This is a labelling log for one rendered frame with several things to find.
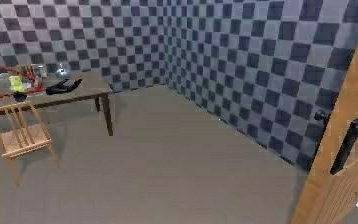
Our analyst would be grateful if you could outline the brown wooden table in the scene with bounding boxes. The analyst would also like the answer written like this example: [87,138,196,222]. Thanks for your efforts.
[0,70,115,137]

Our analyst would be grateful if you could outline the silver round kettle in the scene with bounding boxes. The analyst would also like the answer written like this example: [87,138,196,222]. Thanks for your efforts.
[54,63,71,79]

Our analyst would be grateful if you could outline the black door knob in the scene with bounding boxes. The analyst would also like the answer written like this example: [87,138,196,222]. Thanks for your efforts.
[313,110,330,122]

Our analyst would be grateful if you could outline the yellow-green bottle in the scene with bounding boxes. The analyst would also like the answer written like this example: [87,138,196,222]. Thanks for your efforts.
[8,75,25,93]

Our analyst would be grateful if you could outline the brown wooden room door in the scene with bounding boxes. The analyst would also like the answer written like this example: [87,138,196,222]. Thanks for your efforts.
[291,11,358,224]

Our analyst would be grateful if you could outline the black door handle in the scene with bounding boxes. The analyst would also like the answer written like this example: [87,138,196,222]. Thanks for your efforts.
[329,116,358,176]

